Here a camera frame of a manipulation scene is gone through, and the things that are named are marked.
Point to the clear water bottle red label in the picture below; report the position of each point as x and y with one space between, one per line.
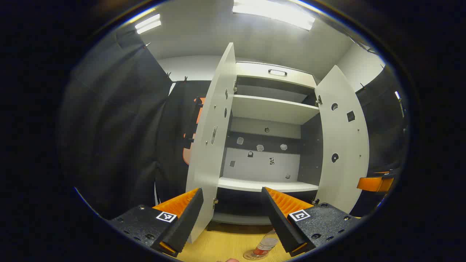
265 245

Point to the white cabinet door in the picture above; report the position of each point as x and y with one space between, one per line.
342 174
207 163

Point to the white cabinet with shelves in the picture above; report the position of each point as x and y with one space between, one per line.
269 109

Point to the black backdrop cloth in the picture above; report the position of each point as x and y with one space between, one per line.
109 127

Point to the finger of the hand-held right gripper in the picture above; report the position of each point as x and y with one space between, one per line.
373 184

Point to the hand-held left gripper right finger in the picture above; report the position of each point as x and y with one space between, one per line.
280 225

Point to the narrow ceiling light strip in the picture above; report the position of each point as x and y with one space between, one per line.
148 24

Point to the large ceiling light panel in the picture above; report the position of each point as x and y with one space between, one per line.
276 12

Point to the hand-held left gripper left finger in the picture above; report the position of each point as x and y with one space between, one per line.
185 222

